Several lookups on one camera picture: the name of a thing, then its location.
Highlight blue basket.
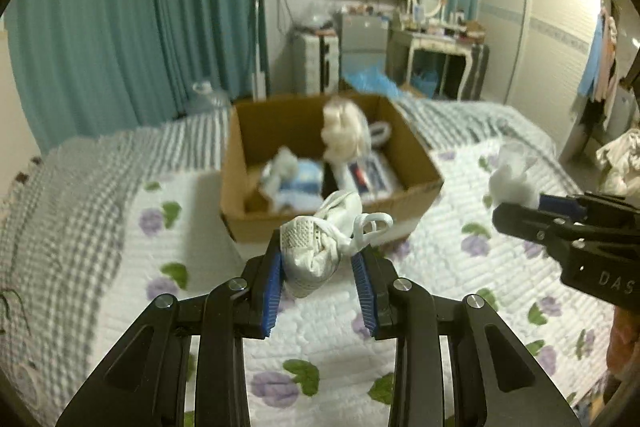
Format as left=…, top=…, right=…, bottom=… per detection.
left=412, top=67, right=442, bottom=98

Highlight white suitcase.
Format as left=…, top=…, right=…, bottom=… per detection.
left=292, top=29, right=342, bottom=96

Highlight clear plastic bag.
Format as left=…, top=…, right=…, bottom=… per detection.
left=304, top=0, right=337, bottom=28

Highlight orange cloth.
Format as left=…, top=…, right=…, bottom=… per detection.
left=606, top=307, right=640, bottom=379

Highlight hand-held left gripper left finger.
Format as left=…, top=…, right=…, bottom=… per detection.
left=57, top=237, right=286, bottom=427

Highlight clear bag of white cotton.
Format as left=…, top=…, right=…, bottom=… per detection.
left=487, top=142, right=542, bottom=208

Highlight tissue pack with red label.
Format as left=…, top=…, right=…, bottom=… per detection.
left=340, top=152, right=402, bottom=204

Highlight hanging clothes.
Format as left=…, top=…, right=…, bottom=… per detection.
left=576, top=4, right=624, bottom=131

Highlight white slatted wardrobe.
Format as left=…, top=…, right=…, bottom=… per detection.
left=480, top=0, right=602, bottom=128

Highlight grey checked blanket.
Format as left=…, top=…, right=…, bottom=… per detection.
left=0, top=99, right=558, bottom=388

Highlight blue tissue packet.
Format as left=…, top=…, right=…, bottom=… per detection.
left=277, top=158, right=327, bottom=208

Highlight white mesh sock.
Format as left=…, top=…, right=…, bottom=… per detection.
left=279, top=190, right=394, bottom=299

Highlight pile of pale clothes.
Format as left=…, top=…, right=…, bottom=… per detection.
left=594, top=131, right=640, bottom=196

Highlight grey mini fridge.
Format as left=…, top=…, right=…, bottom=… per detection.
left=339, top=12, right=392, bottom=80

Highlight clear water jug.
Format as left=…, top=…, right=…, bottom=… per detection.
left=187, top=81, right=232, bottom=116

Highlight blue plastic bag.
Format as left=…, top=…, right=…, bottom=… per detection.
left=345, top=64, right=402, bottom=98

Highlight floral quilted bedspread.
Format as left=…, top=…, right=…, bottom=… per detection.
left=90, top=139, right=621, bottom=427

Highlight white pole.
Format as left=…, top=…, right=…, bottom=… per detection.
left=251, top=0, right=267, bottom=101

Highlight white plush toy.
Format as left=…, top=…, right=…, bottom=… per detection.
left=259, top=147, right=302, bottom=208

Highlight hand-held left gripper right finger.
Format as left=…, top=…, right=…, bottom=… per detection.
left=350, top=244, right=583, bottom=427

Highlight white dressing table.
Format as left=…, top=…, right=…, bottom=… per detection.
left=390, top=26, right=489, bottom=100

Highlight white tape roll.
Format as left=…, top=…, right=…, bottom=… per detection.
left=9, top=359, right=42, bottom=389

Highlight wide teal curtain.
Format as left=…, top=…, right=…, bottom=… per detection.
left=5, top=0, right=269, bottom=154

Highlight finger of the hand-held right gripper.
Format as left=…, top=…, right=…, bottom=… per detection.
left=492, top=202, right=576, bottom=253
left=539, top=192, right=640, bottom=228

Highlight brown cardboard box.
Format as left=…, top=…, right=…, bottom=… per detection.
left=220, top=92, right=446, bottom=244

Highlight white fluffy bagged item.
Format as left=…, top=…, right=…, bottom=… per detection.
left=320, top=96, right=374, bottom=166

